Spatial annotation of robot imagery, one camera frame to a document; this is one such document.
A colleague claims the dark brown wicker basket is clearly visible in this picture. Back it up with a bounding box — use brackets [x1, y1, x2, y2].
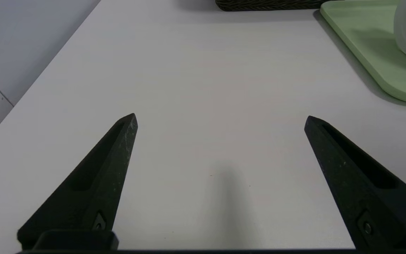
[215, 0, 330, 11]

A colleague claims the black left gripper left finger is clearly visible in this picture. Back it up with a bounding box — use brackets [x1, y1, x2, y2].
[17, 113, 138, 249]

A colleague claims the light green plastic tray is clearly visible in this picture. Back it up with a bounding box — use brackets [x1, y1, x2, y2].
[320, 0, 406, 104]

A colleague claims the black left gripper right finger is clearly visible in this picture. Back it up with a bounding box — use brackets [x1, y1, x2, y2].
[304, 115, 406, 250]

